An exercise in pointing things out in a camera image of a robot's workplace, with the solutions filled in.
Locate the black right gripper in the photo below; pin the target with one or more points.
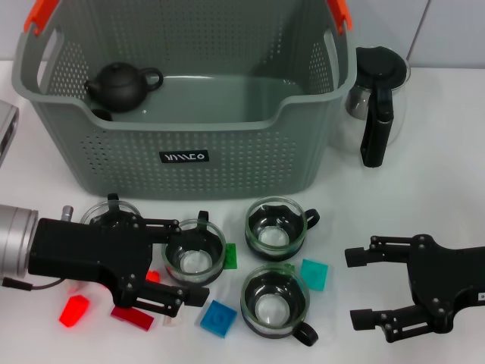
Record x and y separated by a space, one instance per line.
439 280

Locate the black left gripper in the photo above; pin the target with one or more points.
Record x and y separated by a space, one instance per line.
91 250

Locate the glass teacup black sleeve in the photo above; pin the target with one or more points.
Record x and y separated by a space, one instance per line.
271 309
197 261
273 237

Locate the glass jar with bricks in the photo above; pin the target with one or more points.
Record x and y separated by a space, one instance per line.
112 197

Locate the grey perforated storage basket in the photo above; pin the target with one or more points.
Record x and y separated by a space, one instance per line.
227 170

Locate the small red brick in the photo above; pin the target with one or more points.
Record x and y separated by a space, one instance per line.
153 277

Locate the clear transparent brick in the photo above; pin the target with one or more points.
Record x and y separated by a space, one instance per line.
170 321
76 290

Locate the dark red curved brick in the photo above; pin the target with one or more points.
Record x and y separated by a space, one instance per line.
132 319

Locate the green flat brick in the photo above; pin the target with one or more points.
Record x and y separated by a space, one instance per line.
231 258

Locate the teal square plate brick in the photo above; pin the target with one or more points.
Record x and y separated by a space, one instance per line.
314 275

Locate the blue square plate brick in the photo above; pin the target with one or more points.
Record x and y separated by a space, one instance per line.
218 318

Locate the black clay teapot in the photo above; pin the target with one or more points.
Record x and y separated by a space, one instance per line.
117 87

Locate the glass coffee pot black lid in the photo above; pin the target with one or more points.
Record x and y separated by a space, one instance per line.
379 72

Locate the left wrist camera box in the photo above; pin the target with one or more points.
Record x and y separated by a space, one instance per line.
7 129

